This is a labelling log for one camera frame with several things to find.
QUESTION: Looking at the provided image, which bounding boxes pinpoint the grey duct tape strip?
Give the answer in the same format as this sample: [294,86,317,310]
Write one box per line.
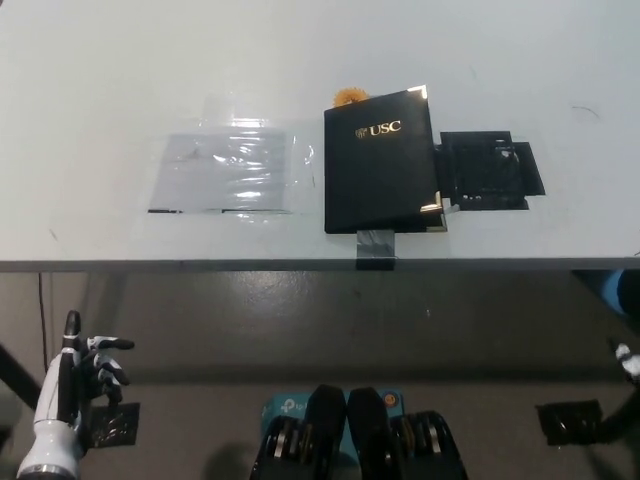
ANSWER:
[354,230,399,272]

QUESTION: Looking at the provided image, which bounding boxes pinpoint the teal TP-Link box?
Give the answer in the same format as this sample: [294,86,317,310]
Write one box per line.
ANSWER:
[259,389,404,454]

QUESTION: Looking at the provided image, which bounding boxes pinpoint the black ribbed robot block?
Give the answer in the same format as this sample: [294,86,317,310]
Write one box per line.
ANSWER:
[251,383,349,480]
[346,385,470,480]

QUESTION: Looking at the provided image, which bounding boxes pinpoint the thin black cable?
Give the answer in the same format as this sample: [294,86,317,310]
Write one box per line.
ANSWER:
[36,272,52,352]

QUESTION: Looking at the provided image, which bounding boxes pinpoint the black slanted leg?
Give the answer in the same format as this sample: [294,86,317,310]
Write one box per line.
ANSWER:
[0,341,44,407]

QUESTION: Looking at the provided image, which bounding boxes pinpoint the black curved base leg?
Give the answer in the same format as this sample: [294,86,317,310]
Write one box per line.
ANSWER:
[596,369,640,444]

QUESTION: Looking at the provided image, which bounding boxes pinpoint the black ribbed right robot block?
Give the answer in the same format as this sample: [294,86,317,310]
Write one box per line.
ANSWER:
[346,385,470,480]

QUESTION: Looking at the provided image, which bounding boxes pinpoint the clear plastic tape sheet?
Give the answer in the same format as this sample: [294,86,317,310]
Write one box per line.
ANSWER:
[146,105,319,217]

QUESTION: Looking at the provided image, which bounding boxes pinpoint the blue round object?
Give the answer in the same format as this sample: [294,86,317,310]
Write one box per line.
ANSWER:
[599,269,640,319]

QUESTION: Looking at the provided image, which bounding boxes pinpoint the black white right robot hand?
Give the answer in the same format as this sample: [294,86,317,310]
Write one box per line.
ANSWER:
[606,339,640,387]

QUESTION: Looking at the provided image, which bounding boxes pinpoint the black ribbed left robot block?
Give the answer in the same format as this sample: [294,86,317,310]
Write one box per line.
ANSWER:
[251,383,349,480]

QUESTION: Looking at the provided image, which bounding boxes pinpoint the black USC diary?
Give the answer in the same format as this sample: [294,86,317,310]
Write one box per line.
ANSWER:
[322,83,450,235]

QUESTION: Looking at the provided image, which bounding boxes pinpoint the orange spiky ring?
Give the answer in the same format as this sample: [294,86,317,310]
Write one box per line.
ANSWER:
[333,87,369,108]

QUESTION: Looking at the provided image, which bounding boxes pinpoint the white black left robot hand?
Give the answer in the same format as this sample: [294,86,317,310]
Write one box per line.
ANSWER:
[17,310,136,474]

